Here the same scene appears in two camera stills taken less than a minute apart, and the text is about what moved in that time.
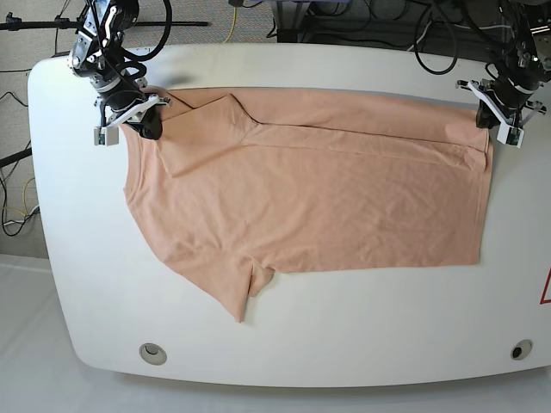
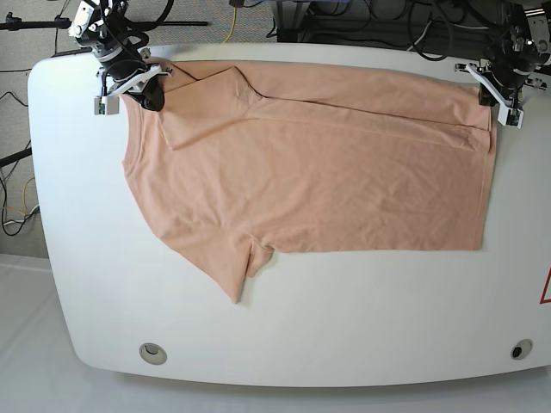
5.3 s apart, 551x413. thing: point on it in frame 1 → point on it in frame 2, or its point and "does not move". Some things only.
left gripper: (128, 102) → (126, 70)
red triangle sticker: (547, 300) does not move
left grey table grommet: (153, 354) does not move
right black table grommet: (521, 349) does not move
